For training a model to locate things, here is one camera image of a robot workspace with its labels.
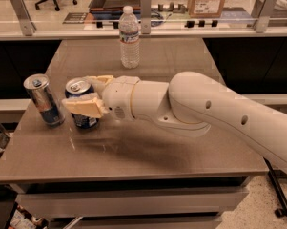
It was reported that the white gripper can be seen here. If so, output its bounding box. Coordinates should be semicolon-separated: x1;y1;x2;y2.
62;75;140;121

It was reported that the blue pepsi can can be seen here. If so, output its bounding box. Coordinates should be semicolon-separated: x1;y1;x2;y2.
65;77;98;129

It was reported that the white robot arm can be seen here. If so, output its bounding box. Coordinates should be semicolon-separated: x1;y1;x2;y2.
62;72;287;174

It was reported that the silver redbull can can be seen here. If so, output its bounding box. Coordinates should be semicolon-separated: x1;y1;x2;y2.
23;73;64;127

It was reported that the clear plastic water bottle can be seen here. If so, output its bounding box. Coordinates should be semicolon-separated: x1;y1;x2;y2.
118;6;140;69

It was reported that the grey table drawer unit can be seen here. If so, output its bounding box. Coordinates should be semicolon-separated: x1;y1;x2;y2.
16;176;248;229

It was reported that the cardboard box with label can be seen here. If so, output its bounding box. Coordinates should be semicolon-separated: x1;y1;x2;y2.
188;0;225;18

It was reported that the black floor bar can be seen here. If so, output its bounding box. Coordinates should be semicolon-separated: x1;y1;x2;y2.
264;159;287;218

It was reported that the left metal glass bracket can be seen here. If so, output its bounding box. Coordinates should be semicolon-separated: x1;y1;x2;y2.
10;0;35;36

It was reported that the metal glass bracket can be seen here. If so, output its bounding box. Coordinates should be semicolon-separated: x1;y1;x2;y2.
254;0;277;33
140;0;151;34
10;0;35;36

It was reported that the middle metal glass bracket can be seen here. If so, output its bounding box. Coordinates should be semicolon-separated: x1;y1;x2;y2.
140;0;151;34

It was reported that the right metal glass bracket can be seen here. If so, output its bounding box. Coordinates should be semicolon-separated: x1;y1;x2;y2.
254;0;277;33

